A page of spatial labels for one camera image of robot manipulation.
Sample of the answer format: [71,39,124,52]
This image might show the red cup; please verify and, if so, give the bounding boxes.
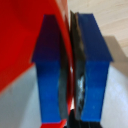
[0,0,75,128]

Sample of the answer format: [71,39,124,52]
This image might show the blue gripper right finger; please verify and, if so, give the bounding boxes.
[68,10,115,123]

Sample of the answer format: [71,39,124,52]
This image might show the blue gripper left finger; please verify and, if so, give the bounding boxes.
[30,14,70,123]

